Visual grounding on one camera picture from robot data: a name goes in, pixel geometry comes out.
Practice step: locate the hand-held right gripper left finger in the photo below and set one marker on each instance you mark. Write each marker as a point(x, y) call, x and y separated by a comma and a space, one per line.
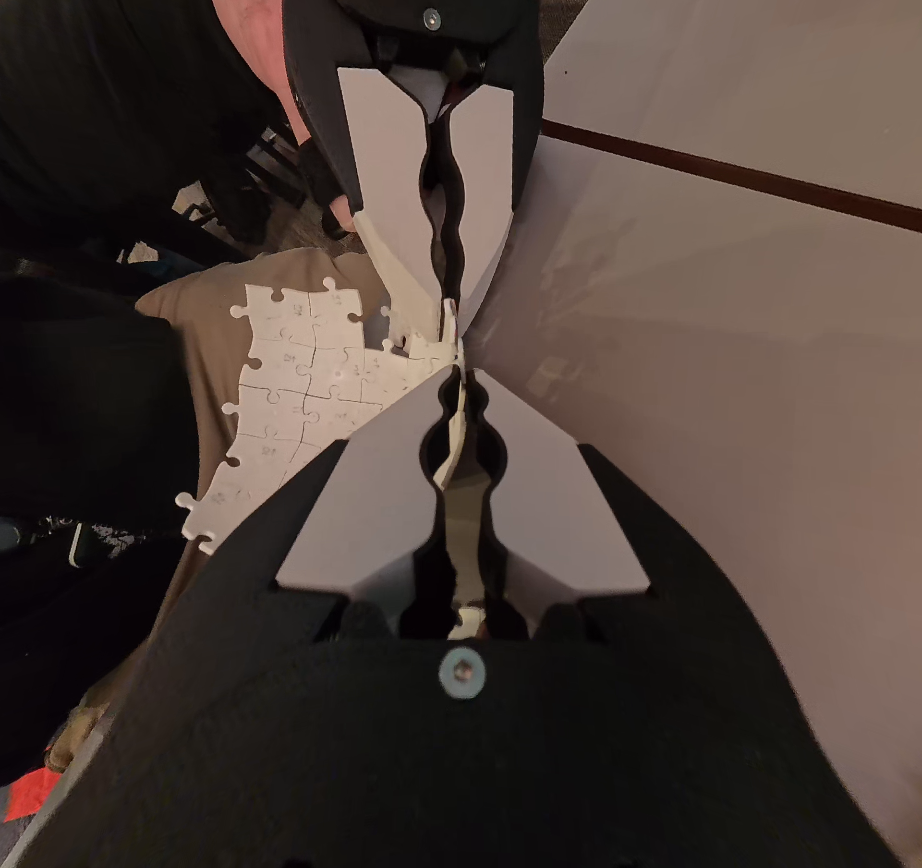
point(360, 515)

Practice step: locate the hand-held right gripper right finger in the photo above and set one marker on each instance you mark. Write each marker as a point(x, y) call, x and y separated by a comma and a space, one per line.
point(562, 515)

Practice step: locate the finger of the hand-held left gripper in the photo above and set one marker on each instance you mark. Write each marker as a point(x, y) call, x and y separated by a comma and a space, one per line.
point(382, 155)
point(486, 162)

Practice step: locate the partly built white puzzle ball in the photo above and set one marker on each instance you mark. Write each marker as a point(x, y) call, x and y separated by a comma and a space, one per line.
point(302, 393)

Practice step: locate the person's left forearm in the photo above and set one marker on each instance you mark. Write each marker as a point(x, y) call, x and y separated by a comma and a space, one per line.
point(108, 76)

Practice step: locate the person's left hand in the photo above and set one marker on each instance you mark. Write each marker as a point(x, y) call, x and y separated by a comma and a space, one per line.
point(245, 11)

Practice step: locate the person's tan trouser leg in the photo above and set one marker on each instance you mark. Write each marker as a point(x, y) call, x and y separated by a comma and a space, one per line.
point(202, 349)

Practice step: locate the wooden-edged white table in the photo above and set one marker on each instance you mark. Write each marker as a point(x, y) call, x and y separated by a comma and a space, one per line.
point(720, 54)

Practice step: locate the red object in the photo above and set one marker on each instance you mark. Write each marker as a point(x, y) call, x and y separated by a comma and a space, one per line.
point(32, 796)

